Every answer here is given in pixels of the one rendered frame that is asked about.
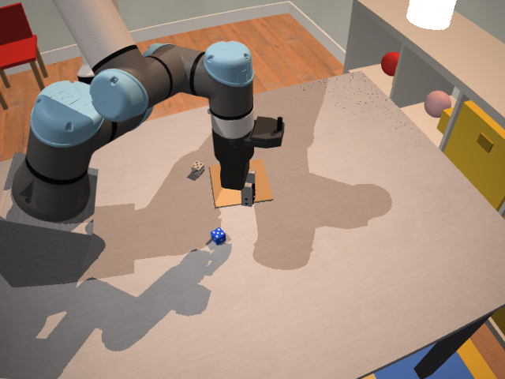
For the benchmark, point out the white die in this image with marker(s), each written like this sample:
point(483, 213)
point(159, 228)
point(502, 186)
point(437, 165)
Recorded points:
point(197, 168)

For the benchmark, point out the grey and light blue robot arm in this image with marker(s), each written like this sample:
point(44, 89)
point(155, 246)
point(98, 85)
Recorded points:
point(66, 124)

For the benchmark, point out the orange flat mat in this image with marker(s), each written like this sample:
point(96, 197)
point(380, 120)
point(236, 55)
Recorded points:
point(228, 197)

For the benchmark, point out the blue die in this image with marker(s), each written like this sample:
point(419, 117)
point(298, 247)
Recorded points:
point(218, 236)

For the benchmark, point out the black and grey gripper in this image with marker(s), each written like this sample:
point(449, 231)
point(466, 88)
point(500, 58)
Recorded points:
point(234, 144)

